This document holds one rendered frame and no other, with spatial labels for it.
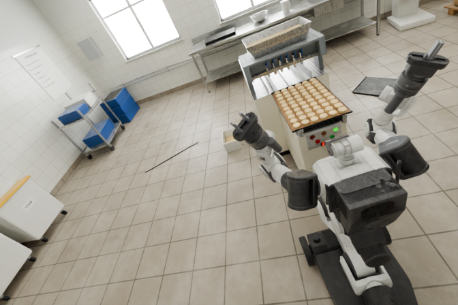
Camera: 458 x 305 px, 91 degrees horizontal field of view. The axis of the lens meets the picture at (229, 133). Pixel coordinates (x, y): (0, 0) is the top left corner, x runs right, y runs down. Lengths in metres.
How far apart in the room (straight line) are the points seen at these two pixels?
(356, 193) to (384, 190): 0.09
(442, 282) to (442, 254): 0.18
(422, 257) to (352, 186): 1.21
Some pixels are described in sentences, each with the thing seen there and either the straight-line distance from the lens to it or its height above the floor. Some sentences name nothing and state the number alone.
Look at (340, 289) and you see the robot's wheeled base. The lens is 1.81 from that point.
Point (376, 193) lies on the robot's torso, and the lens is 0.98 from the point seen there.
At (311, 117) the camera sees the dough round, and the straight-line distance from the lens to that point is 1.64.
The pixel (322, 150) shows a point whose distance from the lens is 1.81.
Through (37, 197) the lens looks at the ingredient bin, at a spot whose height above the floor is 0.49.
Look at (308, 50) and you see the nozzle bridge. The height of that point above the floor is 1.08.
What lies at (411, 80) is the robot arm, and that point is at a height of 1.34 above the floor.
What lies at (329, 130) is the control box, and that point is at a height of 0.82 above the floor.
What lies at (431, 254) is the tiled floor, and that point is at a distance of 2.15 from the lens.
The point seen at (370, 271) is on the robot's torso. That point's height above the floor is 0.31.
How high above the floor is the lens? 1.90
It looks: 34 degrees down
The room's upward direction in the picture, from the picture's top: 25 degrees counter-clockwise
